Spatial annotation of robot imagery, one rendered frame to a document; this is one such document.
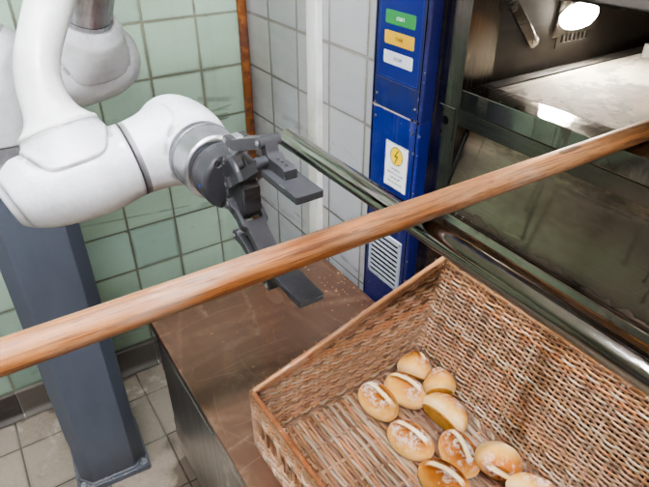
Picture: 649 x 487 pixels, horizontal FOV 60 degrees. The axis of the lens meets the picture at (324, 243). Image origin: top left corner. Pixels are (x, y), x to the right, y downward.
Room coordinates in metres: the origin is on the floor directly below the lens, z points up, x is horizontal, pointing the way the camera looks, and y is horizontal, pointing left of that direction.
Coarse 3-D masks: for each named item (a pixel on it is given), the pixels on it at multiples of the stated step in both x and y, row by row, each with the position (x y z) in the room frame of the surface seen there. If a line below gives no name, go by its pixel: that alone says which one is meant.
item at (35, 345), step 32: (640, 128) 0.76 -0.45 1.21; (544, 160) 0.65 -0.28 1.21; (576, 160) 0.68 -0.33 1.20; (448, 192) 0.57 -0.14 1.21; (480, 192) 0.59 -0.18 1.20; (352, 224) 0.50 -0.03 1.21; (384, 224) 0.51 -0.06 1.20; (416, 224) 0.54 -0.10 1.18; (256, 256) 0.44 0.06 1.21; (288, 256) 0.45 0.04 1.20; (320, 256) 0.47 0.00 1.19; (160, 288) 0.39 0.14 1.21; (192, 288) 0.40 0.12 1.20; (224, 288) 0.41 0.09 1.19; (64, 320) 0.35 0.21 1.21; (96, 320) 0.36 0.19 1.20; (128, 320) 0.36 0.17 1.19; (0, 352) 0.32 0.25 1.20; (32, 352) 0.33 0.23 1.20; (64, 352) 0.34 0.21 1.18
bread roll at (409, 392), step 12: (396, 372) 0.84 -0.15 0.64; (384, 384) 0.83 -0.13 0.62; (396, 384) 0.81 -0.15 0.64; (408, 384) 0.80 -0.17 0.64; (420, 384) 0.81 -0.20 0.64; (396, 396) 0.79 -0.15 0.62; (408, 396) 0.78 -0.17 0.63; (420, 396) 0.78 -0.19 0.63; (408, 408) 0.78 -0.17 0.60; (420, 408) 0.78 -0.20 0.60
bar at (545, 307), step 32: (320, 160) 0.74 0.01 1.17; (352, 192) 0.67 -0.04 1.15; (384, 192) 0.63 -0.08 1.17; (448, 256) 0.51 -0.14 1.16; (480, 256) 0.49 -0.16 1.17; (512, 288) 0.44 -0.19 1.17; (544, 320) 0.40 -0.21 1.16; (576, 320) 0.39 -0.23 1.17; (608, 352) 0.35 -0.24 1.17; (640, 352) 0.35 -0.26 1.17; (640, 384) 0.32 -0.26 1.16
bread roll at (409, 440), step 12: (396, 420) 0.72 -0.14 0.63; (408, 420) 0.72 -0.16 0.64; (396, 432) 0.69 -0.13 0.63; (408, 432) 0.69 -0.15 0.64; (420, 432) 0.69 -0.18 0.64; (396, 444) 0.68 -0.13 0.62; (408, 444) 0.67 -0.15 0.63; (420, 444) 0.66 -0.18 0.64; (432, 444) 0.67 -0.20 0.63; (408, 456) 0.66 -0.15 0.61; (420, 456) 0.65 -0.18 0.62
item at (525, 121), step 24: (480, 96) 0.99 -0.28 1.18; (504, 96) 0.98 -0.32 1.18; (504, 120) 0.93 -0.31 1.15; (528, 120) 0.89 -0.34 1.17; (552, 120) 0.87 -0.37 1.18; (576, 120) 0.87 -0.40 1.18; (552, 144) 0.85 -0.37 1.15; (648, 144) 0.77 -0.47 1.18; (624, 168) 0.74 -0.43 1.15; (648, 168) 0.72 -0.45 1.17
